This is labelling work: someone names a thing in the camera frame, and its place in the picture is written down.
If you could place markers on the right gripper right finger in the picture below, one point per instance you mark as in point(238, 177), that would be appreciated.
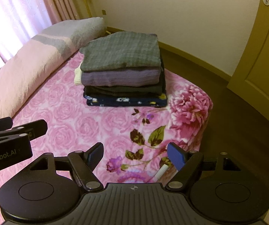
point(188, 166)

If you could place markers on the black folded garment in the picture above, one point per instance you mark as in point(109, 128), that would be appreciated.
point(153, 91)

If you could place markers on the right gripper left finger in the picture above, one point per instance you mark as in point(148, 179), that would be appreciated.
point(83, 164)

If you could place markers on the pink rose bed blanket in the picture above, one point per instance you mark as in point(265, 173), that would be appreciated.
point(135, 138)

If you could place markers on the beige side curtain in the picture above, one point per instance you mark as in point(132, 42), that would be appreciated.
point(61, 10)

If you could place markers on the navy floral folded garment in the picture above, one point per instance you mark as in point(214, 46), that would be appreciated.
point(126, 101)

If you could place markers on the grey plaid shorts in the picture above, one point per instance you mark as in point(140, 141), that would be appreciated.
point(124, 49)

